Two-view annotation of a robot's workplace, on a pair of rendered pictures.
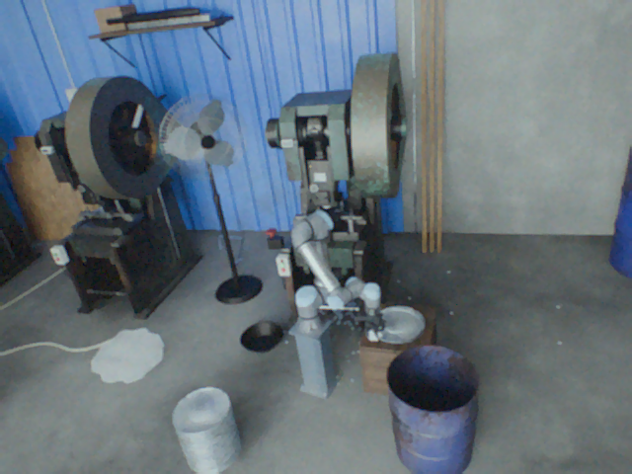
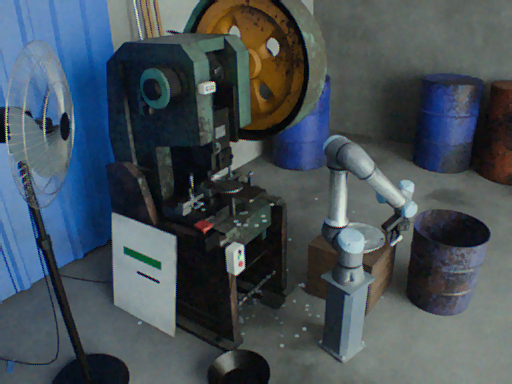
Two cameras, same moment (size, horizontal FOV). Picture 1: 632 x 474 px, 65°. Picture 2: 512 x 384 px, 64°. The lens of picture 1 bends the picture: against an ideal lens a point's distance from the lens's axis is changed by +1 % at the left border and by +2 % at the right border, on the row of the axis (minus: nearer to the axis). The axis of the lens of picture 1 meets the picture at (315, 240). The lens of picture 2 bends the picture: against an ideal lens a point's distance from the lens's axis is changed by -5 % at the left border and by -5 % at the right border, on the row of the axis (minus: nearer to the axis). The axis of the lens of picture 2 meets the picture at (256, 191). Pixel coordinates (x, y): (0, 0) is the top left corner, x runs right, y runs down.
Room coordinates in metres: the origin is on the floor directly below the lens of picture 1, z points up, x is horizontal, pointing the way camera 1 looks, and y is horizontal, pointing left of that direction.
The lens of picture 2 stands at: (2.10, 1.77, 1.70)
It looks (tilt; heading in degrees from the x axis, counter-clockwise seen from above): 26 degrees down; 287
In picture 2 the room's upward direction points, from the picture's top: 2 degrees counter-clockwise
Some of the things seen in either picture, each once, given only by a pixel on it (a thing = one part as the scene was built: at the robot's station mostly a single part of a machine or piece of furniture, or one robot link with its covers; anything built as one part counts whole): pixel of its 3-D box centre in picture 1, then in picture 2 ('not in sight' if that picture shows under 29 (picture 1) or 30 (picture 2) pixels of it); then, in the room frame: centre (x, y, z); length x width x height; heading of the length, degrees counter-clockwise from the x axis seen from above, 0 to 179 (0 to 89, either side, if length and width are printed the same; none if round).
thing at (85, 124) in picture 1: (131, 182); not in sight; (3.81, 1.41, 0.87); 1.53 x 0.99 x 1.74; 160
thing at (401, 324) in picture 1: (395, 325); (359, 236); (2.15, -0.38, 0.39); 0.29 x 0.29 x 0.01
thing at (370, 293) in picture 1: (371, 295); (404, 192); (1.95, -0.24, 0.76); 0.09 x 0.08 x 0.11; 36
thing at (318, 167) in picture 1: (322, 178); (213, 135); (2.88, -0.10, 1.04); 0.17 x 0.15 x 0.30; 162
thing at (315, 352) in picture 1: (315, 355); (344, 312); (2.18, 0.09, 0.23); 0.19 x 0.19 x 0.45; 56
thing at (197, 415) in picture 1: (200, 410); not in sight; (1.81, 0.69, 0.31); 0.29 x 0.29 x 0.01
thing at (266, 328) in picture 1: (262, 340); (239, 377); (2.62, 0.45, 0.04); 0.30 x 0.30 x 0.07
